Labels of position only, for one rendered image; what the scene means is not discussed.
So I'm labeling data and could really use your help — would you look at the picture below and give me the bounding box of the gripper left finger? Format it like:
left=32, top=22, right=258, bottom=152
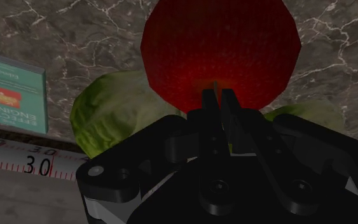
left=75, top=88, right=233, bottom=224

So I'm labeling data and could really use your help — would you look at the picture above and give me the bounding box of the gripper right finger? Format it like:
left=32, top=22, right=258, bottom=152
left=221, top=88, right=358, bottom=216

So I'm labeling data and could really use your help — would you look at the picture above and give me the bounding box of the green lettuce head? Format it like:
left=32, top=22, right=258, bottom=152
left=69, top=70, right=347, bottom=160

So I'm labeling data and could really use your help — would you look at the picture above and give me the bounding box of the white ruler with red marks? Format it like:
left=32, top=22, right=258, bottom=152
left=0, top=135, right=90, bottom=183

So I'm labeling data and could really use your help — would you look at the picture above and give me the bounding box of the teal book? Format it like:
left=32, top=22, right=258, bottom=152
left=0, top=49, right=49, bottom=135

